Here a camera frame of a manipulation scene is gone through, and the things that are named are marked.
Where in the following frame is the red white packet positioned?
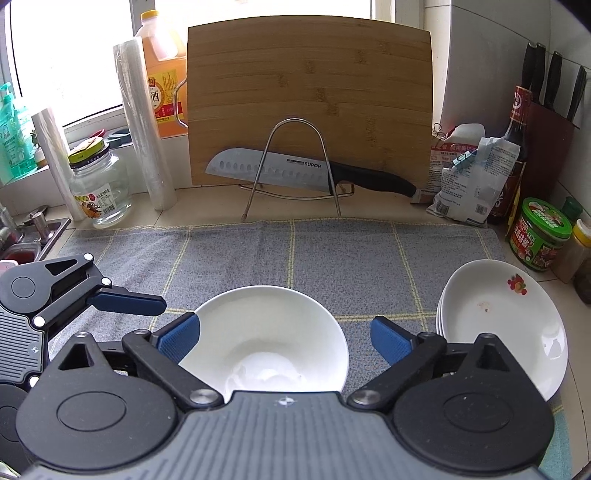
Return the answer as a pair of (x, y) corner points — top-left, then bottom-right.
(429, 122), (488, 206)

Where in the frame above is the dark soy sauce bottle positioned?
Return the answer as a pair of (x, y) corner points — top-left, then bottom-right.
(488, 85), (533, 225)

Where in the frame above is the plain white bowl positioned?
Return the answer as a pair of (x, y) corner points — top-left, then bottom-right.
(178, 286), (349, 402)

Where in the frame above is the thick plastic wrap roll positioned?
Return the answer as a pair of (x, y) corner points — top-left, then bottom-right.
(113, 38), (178, 212)

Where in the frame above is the yellow-lid spice jar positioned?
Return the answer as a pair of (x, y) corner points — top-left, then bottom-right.
(551, 219), (591, 283)

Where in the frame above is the metal wire rack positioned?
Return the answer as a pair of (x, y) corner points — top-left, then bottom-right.
(238, 117), (356, 220)

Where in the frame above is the orange cooking oil bottle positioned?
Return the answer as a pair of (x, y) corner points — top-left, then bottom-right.
(134, 10), (189, 139)

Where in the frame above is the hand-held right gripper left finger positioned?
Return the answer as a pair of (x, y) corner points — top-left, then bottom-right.
(44, 312), (222, 411)

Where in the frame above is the green-lid sauce jar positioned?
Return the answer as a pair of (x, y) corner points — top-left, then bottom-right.
(508, 197), (573, 273)

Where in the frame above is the small potted plant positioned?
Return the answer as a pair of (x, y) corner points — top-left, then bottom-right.
(30, 131), (48, 168)

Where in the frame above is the window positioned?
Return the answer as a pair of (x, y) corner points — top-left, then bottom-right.
(9, 0), (426, 132)

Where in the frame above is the dark red knife block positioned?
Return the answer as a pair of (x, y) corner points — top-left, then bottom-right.
(522, 102), (575, 204)

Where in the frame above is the green dish soap bottle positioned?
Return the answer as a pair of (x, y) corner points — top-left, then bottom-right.
(0, 83), (38, 183)

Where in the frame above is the metal sink fitting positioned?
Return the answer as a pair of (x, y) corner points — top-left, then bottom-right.
(16, 205), (51, 232)

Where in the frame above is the santoku knife black handle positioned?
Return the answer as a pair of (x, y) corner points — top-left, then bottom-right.
(205, 148), (419, 198)

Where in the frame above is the red plastic basin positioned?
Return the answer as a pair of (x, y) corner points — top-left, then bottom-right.
(0, 247), (40, 266)

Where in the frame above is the thin plastic wrap roll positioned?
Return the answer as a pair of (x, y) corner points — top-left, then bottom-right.
(31, 108), (86, 221)

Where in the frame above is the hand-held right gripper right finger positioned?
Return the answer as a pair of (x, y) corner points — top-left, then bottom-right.
(347, 316), (532, 411)

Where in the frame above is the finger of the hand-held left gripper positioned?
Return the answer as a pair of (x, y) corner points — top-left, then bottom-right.
(32, 254), (167, 329)

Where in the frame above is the white blue printed packet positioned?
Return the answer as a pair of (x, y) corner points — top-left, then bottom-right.
(426, 136), (522, 228)

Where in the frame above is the glass jar green lid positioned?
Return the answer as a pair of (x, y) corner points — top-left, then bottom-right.
(69, 138), (133, 229)

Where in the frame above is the grey checked cloth mat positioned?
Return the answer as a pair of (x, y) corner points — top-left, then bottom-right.
(46, 218), (573, 480)

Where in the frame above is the bamboo cutting board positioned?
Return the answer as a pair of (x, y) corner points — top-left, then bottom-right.
(174, 16), (435, 188)

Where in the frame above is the small green-lid jar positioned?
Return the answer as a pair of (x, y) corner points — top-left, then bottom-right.
(561, 196), (583, 223)

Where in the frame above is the black-handled kitchen knife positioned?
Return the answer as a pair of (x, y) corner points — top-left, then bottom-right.
(522, 42), (539, 90)
(544, 51), (564, 110)
(567, 65), (588, 124)
(532, 44), (547, 104)

